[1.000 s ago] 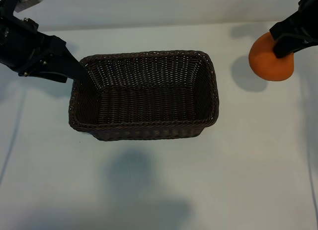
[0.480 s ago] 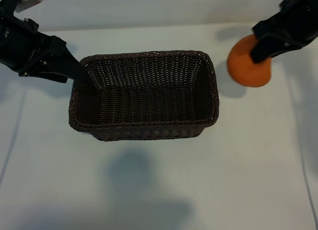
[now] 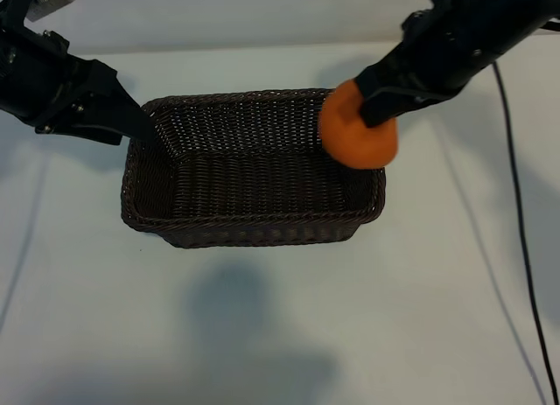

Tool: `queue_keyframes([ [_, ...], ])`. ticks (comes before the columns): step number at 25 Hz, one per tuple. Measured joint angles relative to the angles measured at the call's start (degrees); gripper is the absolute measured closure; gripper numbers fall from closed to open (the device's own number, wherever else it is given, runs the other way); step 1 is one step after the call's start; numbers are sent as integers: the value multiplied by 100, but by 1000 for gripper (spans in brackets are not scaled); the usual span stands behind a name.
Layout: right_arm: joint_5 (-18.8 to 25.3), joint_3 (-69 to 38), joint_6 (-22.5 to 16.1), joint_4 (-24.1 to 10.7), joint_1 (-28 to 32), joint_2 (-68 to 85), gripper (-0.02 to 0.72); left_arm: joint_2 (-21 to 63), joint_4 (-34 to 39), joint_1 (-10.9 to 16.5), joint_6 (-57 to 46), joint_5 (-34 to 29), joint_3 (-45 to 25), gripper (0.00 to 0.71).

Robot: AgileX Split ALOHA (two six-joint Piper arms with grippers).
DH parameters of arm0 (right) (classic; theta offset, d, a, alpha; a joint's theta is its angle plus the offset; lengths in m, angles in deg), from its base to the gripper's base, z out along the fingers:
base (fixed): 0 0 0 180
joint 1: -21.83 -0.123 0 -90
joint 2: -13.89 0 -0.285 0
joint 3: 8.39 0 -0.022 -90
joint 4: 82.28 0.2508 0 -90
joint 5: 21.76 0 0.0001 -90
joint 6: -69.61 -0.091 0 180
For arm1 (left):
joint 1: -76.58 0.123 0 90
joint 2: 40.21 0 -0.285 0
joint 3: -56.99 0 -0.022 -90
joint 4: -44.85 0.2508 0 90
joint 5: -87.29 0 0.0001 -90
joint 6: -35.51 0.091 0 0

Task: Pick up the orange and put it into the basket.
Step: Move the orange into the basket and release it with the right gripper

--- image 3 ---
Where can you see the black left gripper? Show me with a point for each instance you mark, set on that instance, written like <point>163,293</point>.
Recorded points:
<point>39,81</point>

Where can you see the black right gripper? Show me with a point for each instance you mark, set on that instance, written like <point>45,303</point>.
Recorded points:
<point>455,46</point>

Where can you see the orange fruit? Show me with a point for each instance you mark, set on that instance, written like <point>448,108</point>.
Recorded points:
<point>350,142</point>

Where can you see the dark brown wicker basket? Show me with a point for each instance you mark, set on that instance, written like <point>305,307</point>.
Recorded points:
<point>245,190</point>

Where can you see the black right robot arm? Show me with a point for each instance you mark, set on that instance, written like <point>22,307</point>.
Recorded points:
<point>520,7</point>

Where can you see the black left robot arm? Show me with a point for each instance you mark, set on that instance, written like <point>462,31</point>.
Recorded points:
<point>11,11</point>

